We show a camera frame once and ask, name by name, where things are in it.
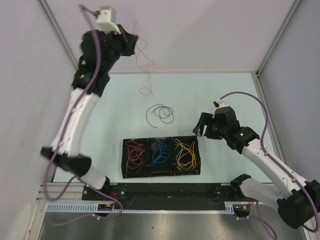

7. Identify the yellow thin cable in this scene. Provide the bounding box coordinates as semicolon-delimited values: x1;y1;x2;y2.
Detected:
174;140;198;170

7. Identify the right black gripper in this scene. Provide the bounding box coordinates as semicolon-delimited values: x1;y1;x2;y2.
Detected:
192;112;228;140

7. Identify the grey slotted cable duct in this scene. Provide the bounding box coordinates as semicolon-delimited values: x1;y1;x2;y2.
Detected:
46;203;234;215

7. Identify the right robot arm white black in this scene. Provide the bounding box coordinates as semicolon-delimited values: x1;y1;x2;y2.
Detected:
192;105;320;229

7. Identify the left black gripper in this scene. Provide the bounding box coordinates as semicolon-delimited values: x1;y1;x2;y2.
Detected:
100;24;138;71

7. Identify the aluminium frame rail front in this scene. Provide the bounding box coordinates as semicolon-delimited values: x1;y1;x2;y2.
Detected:
36;182;308;203

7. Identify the black three-compartment tray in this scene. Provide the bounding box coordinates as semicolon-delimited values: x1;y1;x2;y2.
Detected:
121;136;201;179

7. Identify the blue thin cable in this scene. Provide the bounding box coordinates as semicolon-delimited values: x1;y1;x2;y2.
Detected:
150;138;172;166

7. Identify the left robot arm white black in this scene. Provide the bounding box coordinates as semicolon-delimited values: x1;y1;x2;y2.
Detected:
40;24;139;200

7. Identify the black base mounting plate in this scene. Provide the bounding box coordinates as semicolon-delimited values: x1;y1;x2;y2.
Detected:
82;182;261;211

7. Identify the red thin cable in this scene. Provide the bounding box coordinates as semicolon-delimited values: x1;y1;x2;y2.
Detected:
124;140;147;173

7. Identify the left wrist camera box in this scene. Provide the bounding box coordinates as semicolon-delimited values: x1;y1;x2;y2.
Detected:
96;6;121;35

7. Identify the aluminium corner post left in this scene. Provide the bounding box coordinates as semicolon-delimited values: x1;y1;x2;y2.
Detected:
36;0;79;70

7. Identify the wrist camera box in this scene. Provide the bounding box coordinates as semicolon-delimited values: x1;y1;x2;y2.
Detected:
96;6;121;35
213;98;229;109

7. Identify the aluminium corner post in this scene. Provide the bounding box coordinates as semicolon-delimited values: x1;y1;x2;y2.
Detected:
36;0;79;70
255;0;304;77

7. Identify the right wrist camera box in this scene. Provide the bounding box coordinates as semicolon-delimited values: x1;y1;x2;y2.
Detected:
213;98;229;109

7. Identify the orange thin cable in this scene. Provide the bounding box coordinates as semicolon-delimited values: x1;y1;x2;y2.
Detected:
132;21;155;96

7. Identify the aluminium corner post right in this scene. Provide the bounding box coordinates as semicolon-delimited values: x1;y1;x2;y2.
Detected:
255;0;304;77

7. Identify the aluminium side rail right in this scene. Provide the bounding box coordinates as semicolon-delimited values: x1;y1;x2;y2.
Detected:
251;72;287;164

